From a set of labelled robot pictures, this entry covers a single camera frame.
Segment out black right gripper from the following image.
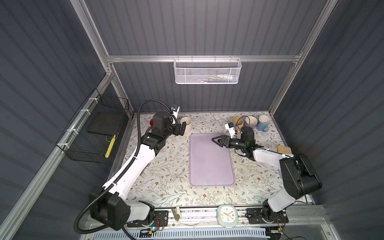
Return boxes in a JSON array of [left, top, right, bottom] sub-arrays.
[[212, 136, 246, 151]]

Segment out white mug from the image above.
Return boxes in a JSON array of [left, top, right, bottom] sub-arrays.
[[180, 117, 192, 133]]

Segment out beige ceramic teapot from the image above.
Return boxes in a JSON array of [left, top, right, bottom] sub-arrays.
[[231, 117, 244, 135]]

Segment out purple mug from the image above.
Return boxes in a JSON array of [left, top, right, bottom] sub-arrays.
[[244, 116, 258, 130]]

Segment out blue mug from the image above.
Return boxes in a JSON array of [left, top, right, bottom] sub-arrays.
[[257, 115, 271, 132]]

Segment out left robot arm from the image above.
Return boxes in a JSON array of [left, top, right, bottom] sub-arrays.
[[74, 105, 186, 235]]

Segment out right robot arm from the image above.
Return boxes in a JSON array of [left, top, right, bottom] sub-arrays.
[[212, 123, 322, 224]]

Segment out lavender plastic tray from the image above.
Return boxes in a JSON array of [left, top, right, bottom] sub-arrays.
[[190, 133, 235, 187]]

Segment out yellow calculator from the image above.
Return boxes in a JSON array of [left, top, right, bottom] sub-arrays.
[[277, 145, 292, 155]]

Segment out mint alarm clock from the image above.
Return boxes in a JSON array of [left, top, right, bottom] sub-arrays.
[[217, 205, 239, 228]]

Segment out yellow marker in basket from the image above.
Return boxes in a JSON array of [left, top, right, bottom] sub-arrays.
[[105, 135, 116, 159]]

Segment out white wire basket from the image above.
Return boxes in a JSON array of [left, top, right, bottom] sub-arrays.
[[173, 57, 242, 85]]

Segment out black wire basket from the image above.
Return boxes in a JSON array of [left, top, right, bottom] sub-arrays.
[[56, 89, 131, 164]]

